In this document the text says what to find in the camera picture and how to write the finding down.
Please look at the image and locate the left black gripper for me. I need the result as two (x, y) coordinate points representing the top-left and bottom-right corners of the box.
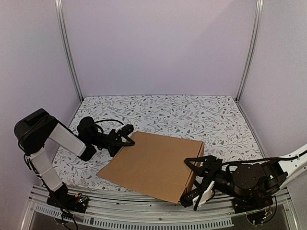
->
(89, 129), (137, 161)

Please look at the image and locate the brown cardboard box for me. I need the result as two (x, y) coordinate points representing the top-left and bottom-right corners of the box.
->
(97, 131), (204, 204)

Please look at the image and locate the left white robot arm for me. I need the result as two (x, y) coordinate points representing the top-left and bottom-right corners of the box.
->
(13, 108), (135, 208)

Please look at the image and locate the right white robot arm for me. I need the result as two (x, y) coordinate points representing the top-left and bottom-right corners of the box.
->
(184, 145), (307, 209)

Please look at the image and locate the floral patterned table mat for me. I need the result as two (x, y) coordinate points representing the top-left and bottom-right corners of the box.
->
(47, 95), (272, 194)

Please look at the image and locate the left black camera cable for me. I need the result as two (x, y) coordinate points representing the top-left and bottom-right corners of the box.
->
(94, 119), (125, 127)

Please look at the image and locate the black camera cable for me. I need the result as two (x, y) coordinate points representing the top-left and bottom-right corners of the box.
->
(94, 119), (125, 127)
(225, 157), (300, 173)

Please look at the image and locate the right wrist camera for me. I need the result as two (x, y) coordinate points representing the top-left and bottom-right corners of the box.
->
(233, 163), (265, 196)

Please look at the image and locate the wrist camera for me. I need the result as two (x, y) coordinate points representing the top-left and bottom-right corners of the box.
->
(233, 163), (265, 196)
(77, 116), (98, 142)

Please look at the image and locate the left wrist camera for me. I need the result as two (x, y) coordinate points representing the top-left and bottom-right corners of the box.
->
(77, 116), (98, 142)

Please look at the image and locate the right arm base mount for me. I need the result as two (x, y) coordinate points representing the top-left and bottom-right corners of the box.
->
(232, 195), (273, 214)

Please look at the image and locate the right black camera cable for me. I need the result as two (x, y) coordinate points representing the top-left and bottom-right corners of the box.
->
(225, 157), (300, 173)

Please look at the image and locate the front aluminium rail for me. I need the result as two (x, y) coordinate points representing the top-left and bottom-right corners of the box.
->
(21, 185), (300, 230)

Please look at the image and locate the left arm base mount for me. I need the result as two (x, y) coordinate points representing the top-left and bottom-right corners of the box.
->
(47, 190), (89, 213)

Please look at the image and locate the left aluminium frame post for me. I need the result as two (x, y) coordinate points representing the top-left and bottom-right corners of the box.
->
(54, 0), (84, 102)

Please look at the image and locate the aluminium frame post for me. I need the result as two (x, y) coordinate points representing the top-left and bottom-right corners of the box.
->
(54, 0), (84, 102)
(235, 0), (264, 103)

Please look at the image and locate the right aluminium frame post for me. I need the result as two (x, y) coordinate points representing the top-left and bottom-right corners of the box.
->
(235, 0), (264, 103)

